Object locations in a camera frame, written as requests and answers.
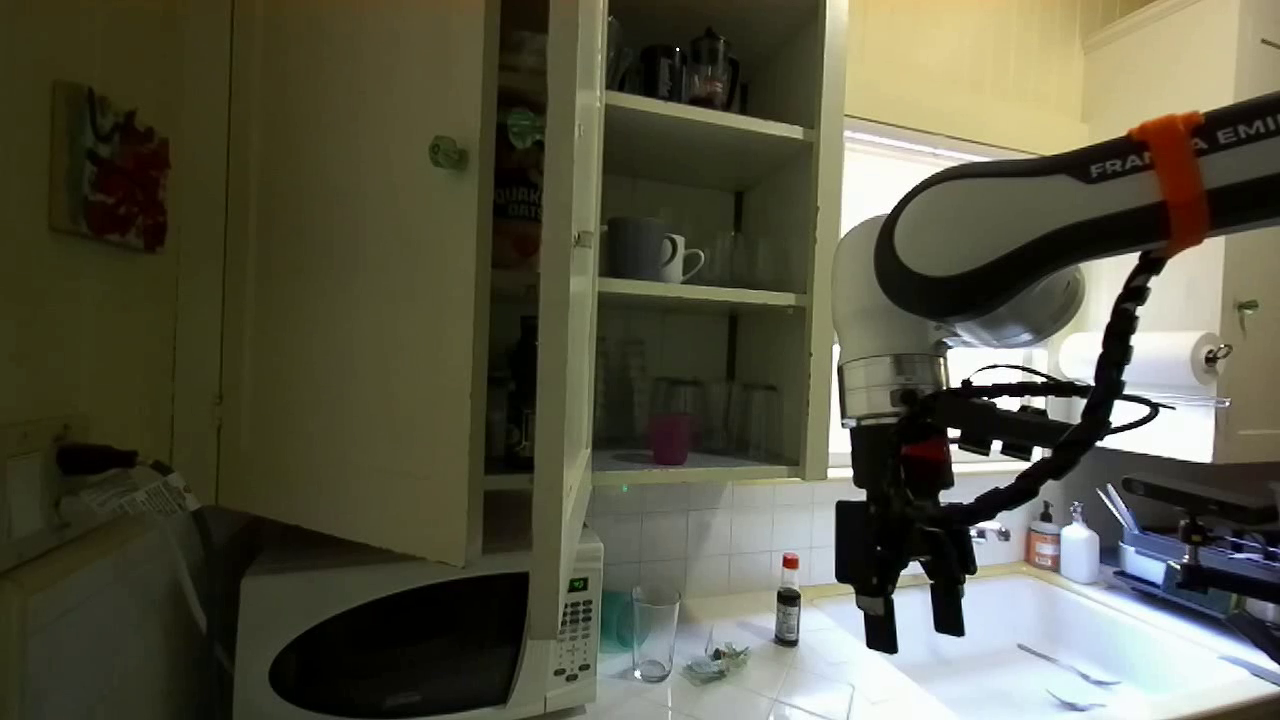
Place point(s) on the white paper towel roll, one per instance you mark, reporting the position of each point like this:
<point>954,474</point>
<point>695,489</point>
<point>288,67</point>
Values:
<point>1135,361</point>

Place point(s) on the cream wall cabinet frame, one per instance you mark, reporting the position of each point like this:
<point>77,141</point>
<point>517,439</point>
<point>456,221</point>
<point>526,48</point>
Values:
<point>700,300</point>

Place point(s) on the white mug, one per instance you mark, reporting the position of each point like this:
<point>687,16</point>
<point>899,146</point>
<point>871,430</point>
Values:
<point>655,248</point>

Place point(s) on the dark sauce bottle red cap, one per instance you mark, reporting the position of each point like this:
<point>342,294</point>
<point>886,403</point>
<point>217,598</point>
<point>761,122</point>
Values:
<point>789,615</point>

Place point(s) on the white floor appliance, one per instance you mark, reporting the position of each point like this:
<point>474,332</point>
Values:
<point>92,624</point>

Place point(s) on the white microwave oven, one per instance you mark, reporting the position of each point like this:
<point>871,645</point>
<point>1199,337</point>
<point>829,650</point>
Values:
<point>401,640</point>

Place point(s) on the dark dish rack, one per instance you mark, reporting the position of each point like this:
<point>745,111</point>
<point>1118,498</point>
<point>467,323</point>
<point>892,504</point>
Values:
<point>1200,544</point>

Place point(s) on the white sink basin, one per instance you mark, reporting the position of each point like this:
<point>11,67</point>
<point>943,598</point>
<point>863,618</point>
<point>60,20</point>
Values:
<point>1015,640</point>

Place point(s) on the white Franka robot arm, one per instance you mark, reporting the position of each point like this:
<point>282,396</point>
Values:
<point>1015,225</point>

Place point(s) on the cream cabinet door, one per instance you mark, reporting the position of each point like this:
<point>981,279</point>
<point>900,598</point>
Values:
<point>355,294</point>
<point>567,332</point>

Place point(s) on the brown soap bottle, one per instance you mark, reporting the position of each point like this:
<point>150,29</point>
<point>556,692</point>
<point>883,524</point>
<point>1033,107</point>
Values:
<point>1040,540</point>

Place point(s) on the dark kettle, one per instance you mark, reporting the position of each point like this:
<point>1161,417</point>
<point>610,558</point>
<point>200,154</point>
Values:
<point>704,69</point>

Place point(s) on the white pump dispenser bottle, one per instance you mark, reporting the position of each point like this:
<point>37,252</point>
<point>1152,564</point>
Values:
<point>1083,551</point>

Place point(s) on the cream tall cupboard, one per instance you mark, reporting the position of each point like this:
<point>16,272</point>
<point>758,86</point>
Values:
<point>1161,60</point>

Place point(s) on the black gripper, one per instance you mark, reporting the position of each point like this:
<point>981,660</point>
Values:
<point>886,474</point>

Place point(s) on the clear drinking glass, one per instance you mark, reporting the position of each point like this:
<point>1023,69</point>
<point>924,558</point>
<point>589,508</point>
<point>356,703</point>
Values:
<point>655,640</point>

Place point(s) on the red flower wall picture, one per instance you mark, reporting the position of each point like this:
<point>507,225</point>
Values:
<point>115,174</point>

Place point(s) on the teal plastic cup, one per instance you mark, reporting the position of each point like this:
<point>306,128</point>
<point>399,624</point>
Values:
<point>619,620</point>

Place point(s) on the kitchen window with blind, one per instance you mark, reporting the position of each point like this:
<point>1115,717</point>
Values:
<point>883,164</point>

